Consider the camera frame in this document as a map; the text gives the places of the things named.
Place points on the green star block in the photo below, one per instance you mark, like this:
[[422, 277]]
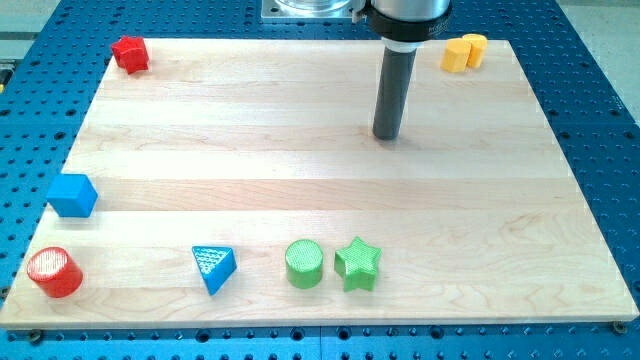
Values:
[[357, 265]]

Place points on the red cylinder block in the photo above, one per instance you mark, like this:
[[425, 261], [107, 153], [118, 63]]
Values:
[[55, 272]]

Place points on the wooden board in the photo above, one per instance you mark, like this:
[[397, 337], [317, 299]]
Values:
[[254, 144]]

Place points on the yellow hexagon block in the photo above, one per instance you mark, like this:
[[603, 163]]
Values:
[[455, 56]]

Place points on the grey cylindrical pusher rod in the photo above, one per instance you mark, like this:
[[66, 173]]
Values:
[[395, 76]]

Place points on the green cylinder block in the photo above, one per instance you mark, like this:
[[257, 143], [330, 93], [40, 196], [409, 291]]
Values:
[[304, 261]]

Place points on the blue cube block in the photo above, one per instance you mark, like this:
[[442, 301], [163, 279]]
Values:
[[72, 195]]

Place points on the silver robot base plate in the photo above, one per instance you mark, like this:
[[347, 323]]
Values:
[[307, 10]]

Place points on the yellow cylinder block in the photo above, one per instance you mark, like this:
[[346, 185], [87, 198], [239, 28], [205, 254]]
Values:
[[479, 44]]

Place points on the red star block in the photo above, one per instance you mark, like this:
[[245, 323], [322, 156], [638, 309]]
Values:
[[131, 54]]

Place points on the blue triangle block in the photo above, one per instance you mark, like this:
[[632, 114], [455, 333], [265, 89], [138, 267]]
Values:
[[216, 265]]

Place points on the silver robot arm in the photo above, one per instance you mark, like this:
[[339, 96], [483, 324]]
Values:
[[404, 20]]

